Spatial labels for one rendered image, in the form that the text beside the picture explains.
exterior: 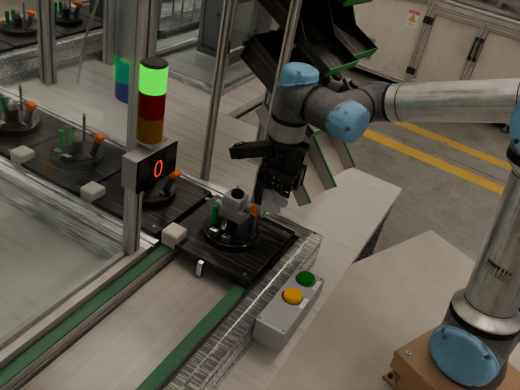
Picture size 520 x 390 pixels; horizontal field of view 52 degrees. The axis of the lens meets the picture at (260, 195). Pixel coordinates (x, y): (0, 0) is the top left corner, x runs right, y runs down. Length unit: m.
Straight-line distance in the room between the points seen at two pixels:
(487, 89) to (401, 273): 0.69
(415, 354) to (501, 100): 0.54
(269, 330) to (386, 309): 0.38
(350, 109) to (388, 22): 4.35
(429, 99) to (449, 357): 0.45
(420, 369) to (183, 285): 0.53
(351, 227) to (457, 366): 0.73
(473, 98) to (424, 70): 4.29
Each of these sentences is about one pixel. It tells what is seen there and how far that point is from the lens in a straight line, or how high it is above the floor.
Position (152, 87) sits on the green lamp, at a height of 1.38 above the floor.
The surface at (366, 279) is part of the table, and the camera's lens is 1.47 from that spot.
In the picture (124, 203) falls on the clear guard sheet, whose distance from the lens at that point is 1.14.
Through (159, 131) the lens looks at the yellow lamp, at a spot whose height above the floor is 1.29.
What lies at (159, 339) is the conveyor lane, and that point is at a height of 0.92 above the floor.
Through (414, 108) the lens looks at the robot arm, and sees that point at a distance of 1.04.
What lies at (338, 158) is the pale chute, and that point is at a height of 1.02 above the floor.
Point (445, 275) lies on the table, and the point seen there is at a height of 0.86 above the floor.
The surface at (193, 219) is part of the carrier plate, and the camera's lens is 1.33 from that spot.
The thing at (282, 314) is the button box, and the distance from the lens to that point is 1.15.
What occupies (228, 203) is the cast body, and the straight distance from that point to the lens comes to 1.23.
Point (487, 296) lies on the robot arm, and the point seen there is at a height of 1.24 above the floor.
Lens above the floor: 1.77
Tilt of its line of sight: 33 degrees down
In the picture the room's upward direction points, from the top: 12 degrees clockwise
